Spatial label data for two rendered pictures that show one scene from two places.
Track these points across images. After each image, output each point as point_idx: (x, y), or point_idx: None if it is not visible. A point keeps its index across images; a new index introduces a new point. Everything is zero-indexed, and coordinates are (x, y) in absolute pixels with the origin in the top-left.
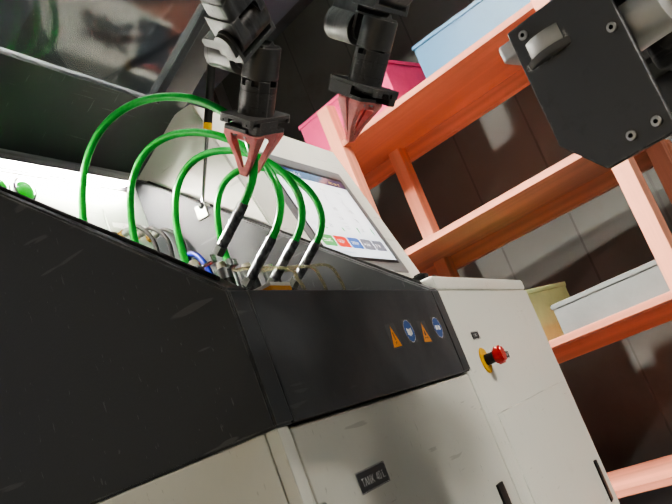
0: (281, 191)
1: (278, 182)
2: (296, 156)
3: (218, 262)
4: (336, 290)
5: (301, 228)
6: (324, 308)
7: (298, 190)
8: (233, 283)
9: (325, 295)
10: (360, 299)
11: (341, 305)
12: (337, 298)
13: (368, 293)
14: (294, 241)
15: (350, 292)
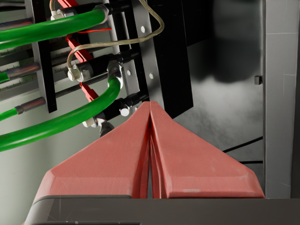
0: (93, 114)
1: (79, 122)
2: None
3: (71, 80)
4: (292, 165)
5: (101, 21)
6: (298, 188)
7: (51, 35)
8: (100, 70)
9: (293, 185)
10: (299, 119)
11: (299, 160)
12: (296, 165)
13: (298, 95)
14: (104, 22)
15: (295, 139)
